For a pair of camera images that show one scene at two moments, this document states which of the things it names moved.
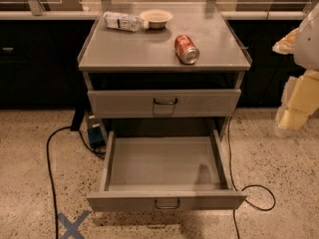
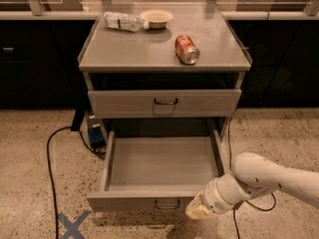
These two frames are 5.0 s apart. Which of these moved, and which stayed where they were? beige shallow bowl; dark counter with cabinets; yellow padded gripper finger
Moved: yellow padded gripper finger
Stayed: dark counter with cabinets; beige shallow bowl
